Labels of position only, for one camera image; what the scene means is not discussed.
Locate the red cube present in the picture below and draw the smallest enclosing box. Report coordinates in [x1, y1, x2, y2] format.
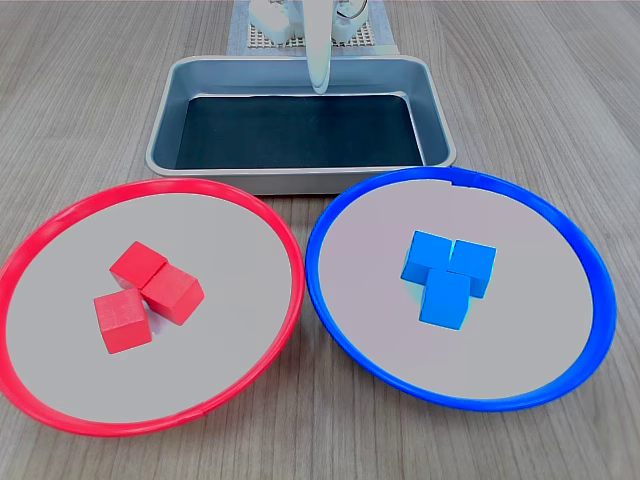
[109, 241, 169, 291]
[141, 263, 205, 326]
[93, 288, 153, 355]

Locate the blue cube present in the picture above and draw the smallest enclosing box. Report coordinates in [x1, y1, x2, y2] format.
[449, 239, 498, 300]
[418, 268, 471, 331]
[400, 230, 456, 286]

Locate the black tray mat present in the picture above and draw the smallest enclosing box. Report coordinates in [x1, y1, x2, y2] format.
[174, 94, 426, 170]

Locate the steel tray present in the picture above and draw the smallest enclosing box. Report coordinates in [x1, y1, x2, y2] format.
[144, 55, 458, 196]

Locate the red-rimmed white plate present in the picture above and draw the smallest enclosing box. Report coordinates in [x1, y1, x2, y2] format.
[0, 177, 306, 439]

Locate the blue-rimmed white plate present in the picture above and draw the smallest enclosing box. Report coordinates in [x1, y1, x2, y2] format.
[305, 167, 619, 413]

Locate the pale perforated base plate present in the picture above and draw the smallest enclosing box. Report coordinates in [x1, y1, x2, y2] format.
[247, 19, 377, 50]

